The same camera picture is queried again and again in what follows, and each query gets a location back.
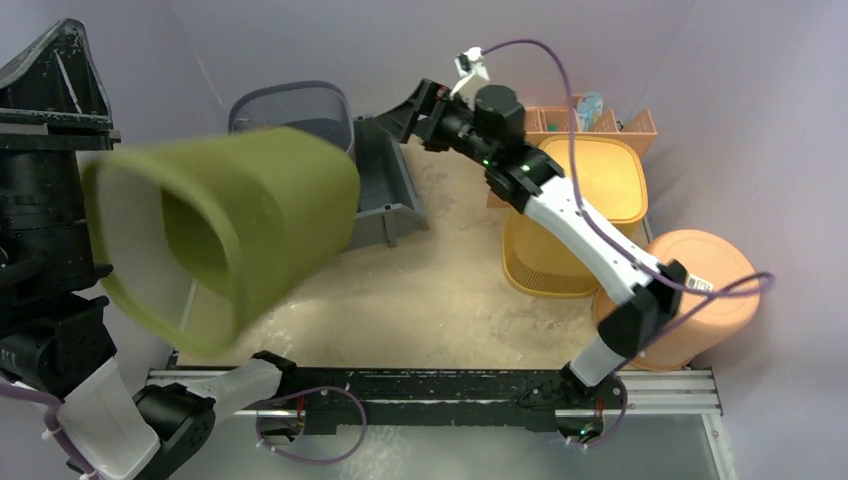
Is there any yellow mesh basket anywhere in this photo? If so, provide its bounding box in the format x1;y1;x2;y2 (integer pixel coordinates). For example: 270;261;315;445
502;135;657;304

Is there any olive green mesh basket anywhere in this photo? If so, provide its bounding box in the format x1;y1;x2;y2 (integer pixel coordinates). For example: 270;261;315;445
81;127;360;358

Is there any large orange plastic bucket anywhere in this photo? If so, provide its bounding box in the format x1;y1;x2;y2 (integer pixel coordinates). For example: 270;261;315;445
592;229;762;373

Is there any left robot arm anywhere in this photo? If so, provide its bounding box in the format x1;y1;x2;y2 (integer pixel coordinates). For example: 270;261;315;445
1;19;298;479

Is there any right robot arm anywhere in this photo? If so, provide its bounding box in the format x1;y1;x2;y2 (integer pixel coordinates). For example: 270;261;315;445
375;79;686;407

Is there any pink perforated organizer crate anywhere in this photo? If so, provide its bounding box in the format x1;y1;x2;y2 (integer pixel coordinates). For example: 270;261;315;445
486;94;659;210

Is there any dark grey plastic bin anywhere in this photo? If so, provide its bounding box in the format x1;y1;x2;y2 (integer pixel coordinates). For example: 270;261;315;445
346;116;429;251

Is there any light blue packet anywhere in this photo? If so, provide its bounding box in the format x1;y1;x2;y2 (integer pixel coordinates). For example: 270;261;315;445
575;91;603;131

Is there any grey mesh basket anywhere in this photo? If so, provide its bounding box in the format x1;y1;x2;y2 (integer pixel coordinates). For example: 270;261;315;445
228;80;354;157

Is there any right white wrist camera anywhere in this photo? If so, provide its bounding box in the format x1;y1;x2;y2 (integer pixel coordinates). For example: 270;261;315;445
450;47;490;101

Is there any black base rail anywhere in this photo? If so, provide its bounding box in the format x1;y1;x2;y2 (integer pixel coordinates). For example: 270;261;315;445
277;367;625;435

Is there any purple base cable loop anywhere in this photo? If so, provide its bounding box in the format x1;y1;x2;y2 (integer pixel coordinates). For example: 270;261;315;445
254;386;368;466

